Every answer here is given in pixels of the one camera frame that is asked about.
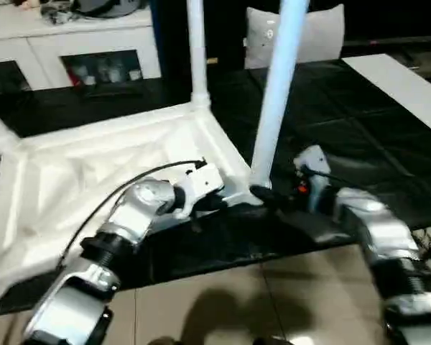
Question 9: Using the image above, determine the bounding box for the white plastic table top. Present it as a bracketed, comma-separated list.
[0, 102, 271, 304]

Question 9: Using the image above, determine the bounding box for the grey cushion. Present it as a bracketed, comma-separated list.
[244, 4, 346, 70]

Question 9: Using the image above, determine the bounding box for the white glass-door cabinet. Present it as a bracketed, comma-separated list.
[0, 4, 163, 93]

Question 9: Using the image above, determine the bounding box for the dark round appliance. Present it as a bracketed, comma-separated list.
[37, 0, 150, 19]

